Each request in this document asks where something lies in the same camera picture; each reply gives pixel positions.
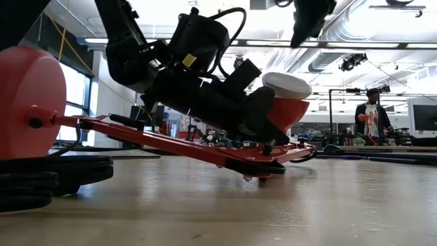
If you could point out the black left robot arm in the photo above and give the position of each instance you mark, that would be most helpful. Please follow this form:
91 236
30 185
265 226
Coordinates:
119 51

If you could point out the person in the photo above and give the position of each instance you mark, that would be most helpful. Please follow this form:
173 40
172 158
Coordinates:
372 119

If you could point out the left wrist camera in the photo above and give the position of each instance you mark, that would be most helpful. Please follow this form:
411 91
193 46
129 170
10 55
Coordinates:
240 78

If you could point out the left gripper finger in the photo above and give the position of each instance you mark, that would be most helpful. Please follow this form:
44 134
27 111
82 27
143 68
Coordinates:
261 109

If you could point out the red articulated desk lamp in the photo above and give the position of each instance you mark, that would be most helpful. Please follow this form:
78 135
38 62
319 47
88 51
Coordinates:
30 102

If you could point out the black monitor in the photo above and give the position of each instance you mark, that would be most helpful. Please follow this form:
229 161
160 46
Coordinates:
425 118

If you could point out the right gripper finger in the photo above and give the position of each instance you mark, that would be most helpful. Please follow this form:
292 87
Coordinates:
302 29

